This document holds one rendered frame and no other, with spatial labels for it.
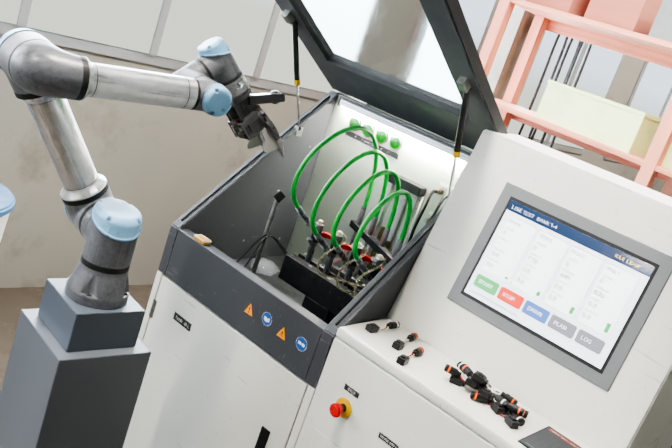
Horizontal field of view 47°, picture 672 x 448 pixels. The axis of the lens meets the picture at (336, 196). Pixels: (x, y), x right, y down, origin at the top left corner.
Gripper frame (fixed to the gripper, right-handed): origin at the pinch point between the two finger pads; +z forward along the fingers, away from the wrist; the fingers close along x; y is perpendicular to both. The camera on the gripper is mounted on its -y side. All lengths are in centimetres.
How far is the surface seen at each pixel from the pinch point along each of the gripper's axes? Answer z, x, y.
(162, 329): 41, -34, 47
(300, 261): 38.4, -6.7, 7.3
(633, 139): 153, -42, -210
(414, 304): 47, 33, 1
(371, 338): 40, 37, 20
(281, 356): 42, 14, 35
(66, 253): 69, -190, 34
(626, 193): 31, 76, -41
